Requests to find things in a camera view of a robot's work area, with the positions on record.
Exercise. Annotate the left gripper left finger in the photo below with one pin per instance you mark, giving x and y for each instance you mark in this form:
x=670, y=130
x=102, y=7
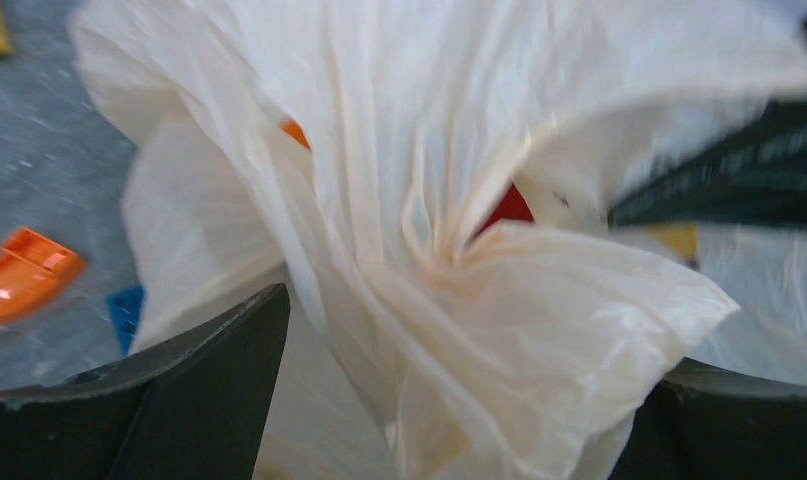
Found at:
x=192, y=407

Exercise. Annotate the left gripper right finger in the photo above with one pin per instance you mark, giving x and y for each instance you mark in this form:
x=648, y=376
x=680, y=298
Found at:
x=703, y=422

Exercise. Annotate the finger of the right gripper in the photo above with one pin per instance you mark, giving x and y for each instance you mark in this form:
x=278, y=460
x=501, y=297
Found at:
x=732, y=148

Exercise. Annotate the translucent beige plastic bag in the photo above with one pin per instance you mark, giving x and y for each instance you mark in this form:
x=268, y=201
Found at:
x=353, y=149

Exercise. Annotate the red fake fruit in bag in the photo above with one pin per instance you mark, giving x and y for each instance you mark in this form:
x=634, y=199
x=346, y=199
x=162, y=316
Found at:
x=511, y=207

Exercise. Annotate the blue toy brick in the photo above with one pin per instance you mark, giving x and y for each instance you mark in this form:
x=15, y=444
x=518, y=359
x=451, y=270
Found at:
x=124, y=310

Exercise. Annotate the orange curved toy piece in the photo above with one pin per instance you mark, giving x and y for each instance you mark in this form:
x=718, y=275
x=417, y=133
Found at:
x=34, y=270

